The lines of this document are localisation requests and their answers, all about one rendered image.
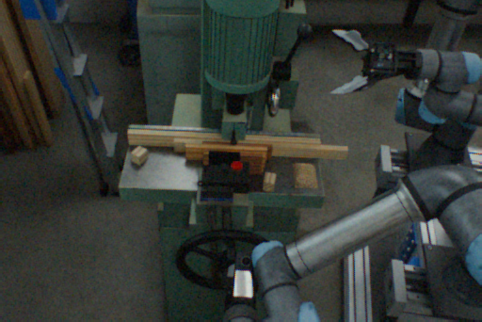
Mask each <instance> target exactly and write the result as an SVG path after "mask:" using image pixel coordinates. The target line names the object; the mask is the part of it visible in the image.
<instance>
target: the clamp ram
mask: <svg viewBox="0 0 482 322"><path fill-rule="evenodd" d="M235 161H240V153H233V152H217V151H209V153H208V165H217V166H231V165H232V163H233V162H235Z"/></svg>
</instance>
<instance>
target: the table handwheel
mask: <svg viewBox="0 0 482 322"><path fill-rule="evenodd" d="M226 240H229V241H243V242H246V243H249V244H251V245H255V246H258V245H261V244H262V243H264V242H265V243H267V242H268V240H266V239H265V238H264V237H261V236H260V235H258V234H254V233H250V232H247V231H238V230H215V231H208V232H204V233H198V234H196V235H194V236H193V237H190V238H189V239H187V240H186V241H185V242H184V243H183V245H181V246H180V248H178V250H177V251H176V258H175V262H176V267H177V269H178V270H179V272H180V273H181V274H182V276H184V277H185V278H186V279H187V280H189V281H190V282H194V283H195V284H196V285H198V286H202V287H205V288H208V289H212V290H222V291H224V286H221V281H219V280H211V279H208V278H205V277H203V276H200V275H198V274H197V273H196V272H194V271H192V270H191V269H190V268H189V267H188V266H187V263H186V261H185V258H186V255H187V254H188V253H189V252H190V251H194V252H196V253H198V254H199V255H204V256H205V257H208V258H209V259H213V260H215V261H216V262H217V270H218V272H219V273H223V272H224V271H225V270H226V269H227V268H229V267H230V266H232V265H233V264H234V262H233V263H230V262H228V261H227V249H228V245H229V241H226ZM212 241H222V251H221V252H219V253H218V255H216V254H215V253H213V252H211V251H207V250H204V249H202V248H198V246H199V245H202V244H205V243H208V242H212Z"/></svg>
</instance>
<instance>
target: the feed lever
mask: <svg viewBox="0 0 482 322"><path fill-rule="evenodd" d="M312 32H313V31H312V27H311V26H310V25H309V24H301V25H300V26H299V27H298V28H297V41H296V42H295V43H294V46H293V48H292V49H291V51H290V53H289V55H288V56H287V58H286V59H285V61H276V62H274V65H273V80H274V81H290V77H291V71H292V65H291V63H290V61H291V59H292V58H293V57H294V54H295V53H296V51H297V49H298V47H299V45H300V44H301V42H302V41H303V40H306V39H308V38H309V37H310V36H311V35H312Z"/></svg>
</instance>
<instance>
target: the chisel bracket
mask: <svg viewBox="0 0 482 322"><path fill-rule="evenodd" d="M247 125H248V113H247V99H246V101H245V102H244V112H243V113H241V114H240V115H236V116H235V115H231V114H230V113H228V112H227V111H226V92H224V93H223V107H222V139H233V131H236V138H235V139H237V140H245V138H246V133H247V132H248V129H247Z"/></svg>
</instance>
